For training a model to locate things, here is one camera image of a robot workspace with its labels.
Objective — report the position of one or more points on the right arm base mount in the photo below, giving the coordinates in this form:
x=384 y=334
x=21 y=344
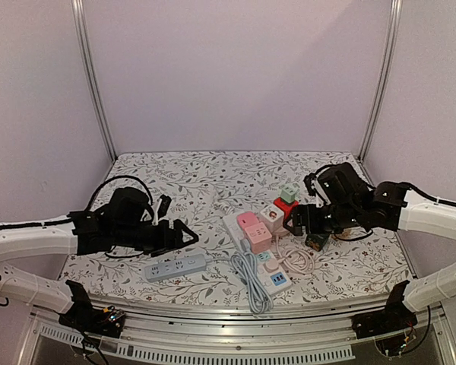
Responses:
x=393 y=317

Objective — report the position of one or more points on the mint green cube adapter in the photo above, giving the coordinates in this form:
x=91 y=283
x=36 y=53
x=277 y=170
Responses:
x=288 y=194

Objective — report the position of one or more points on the aluminium front rail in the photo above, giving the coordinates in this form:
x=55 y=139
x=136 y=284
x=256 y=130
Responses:
x=309 y=333

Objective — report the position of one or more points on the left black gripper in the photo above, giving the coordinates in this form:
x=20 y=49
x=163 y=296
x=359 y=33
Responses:
x=166 y=245

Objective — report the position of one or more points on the pink plug adapter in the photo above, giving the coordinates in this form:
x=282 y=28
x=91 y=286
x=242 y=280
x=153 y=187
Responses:
x=246 y=219

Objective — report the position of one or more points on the pink round plug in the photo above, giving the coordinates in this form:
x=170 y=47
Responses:
x=271 y=267

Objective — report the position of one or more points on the dark green cube adapter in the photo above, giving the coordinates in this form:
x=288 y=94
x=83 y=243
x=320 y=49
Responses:
x=317 y=241

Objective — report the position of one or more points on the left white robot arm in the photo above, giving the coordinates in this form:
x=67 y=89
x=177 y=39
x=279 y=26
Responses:
x=78 y=233

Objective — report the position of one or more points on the beige cube socket adapter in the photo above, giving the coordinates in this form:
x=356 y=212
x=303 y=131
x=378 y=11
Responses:
x=346 y=232

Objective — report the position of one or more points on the grey-blue power strip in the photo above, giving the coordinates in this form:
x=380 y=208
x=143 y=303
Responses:
x=176 y=268

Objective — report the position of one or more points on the pink cube socket adapter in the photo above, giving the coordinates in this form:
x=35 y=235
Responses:
x=259 y=237

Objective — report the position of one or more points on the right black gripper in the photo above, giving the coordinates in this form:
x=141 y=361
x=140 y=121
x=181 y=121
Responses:
x=306 y=219

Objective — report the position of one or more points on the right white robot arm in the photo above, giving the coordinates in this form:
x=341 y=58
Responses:
x=401 y=206

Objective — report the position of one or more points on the right aluminium frame post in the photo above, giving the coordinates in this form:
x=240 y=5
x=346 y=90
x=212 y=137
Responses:
x=383 y=77

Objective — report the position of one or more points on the red cube socket adapter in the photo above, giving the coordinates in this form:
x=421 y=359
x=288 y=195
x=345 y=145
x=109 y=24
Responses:
x=285 y=207

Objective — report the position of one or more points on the white cartoon cube adapter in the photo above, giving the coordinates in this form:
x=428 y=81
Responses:
x=272 y=217

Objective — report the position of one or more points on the white power strip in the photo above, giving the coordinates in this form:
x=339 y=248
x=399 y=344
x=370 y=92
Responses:
x=273 y=284

